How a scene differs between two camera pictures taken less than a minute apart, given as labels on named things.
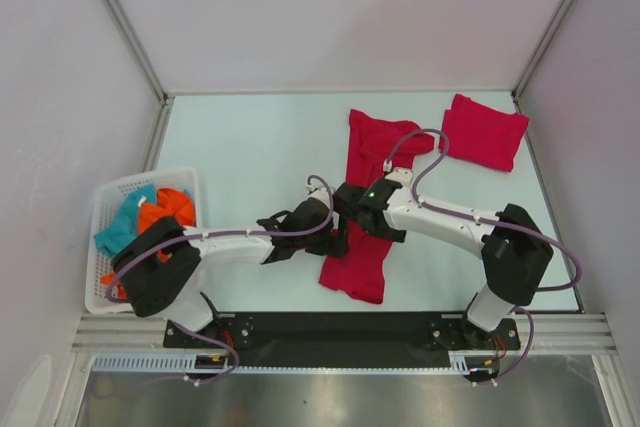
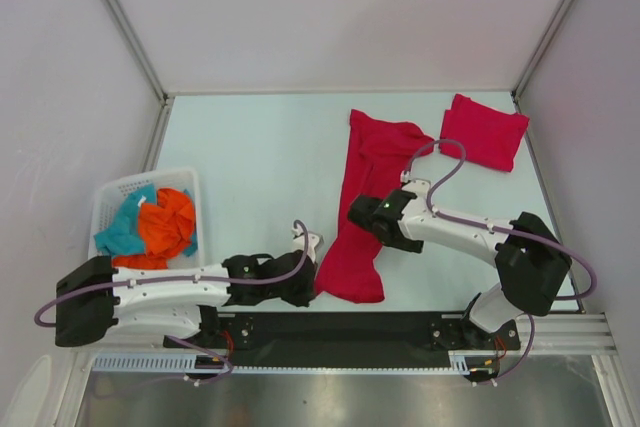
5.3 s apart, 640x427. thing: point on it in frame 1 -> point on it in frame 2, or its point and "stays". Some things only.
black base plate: [344, 339] stays
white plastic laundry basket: [105, 201] stays
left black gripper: [333, 246] -> [304, 296]
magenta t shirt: [363, 270] stays
